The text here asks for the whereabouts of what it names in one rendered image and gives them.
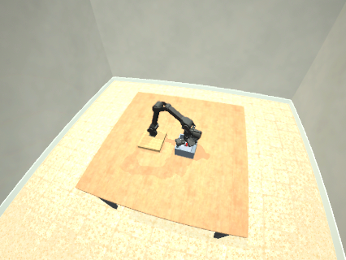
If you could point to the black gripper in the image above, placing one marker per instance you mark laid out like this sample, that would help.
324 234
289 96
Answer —
179 141

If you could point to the white flat plate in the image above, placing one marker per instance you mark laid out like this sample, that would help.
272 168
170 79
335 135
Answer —
185 147

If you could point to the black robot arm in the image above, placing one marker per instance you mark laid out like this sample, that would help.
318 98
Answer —
186 123

